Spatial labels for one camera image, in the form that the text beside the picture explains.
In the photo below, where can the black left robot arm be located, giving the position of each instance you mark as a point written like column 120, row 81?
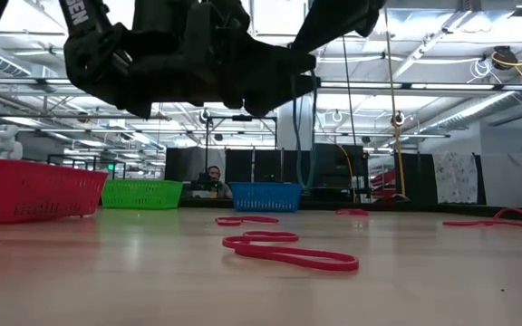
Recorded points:
column 80, row 18

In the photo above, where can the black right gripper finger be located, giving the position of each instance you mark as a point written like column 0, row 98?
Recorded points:
column 329, row 20

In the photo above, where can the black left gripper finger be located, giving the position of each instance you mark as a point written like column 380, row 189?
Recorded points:
column 265, row 93
column 279, row 61

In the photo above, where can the black gantry frame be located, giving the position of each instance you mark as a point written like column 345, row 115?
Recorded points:
column 242, row 118

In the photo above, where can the red plastic basket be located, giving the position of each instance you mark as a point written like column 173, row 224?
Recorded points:
column 30, row 190

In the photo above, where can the grey cloth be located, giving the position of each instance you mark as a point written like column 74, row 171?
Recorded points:
column 508, row 179

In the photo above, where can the black metal frame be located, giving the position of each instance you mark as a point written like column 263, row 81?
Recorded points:
column 84, row 157

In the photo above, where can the person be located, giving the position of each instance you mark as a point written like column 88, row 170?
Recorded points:
column 215, row 174

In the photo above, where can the red rack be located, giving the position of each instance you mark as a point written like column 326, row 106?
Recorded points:
column 381, row 181

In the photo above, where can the white patterned cloth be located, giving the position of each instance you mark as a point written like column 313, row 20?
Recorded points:
column 456, row 176

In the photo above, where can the black partition panel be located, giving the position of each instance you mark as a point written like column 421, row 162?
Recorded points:
column 265, row 165
column 417, row 179
column 333, row 165

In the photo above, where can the green plastic basket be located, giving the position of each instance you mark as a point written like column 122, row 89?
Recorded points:
column 141, row 194

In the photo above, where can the black table frame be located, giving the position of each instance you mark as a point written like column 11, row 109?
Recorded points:
column 324, row 204

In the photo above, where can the teal rubber band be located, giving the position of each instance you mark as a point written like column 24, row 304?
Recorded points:
column 296, row 136

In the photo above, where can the blue plastic basket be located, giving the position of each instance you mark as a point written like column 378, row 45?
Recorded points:
column 265, row 197

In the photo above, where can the dark grey partition panel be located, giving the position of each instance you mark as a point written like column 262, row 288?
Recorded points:
column 179, row 167

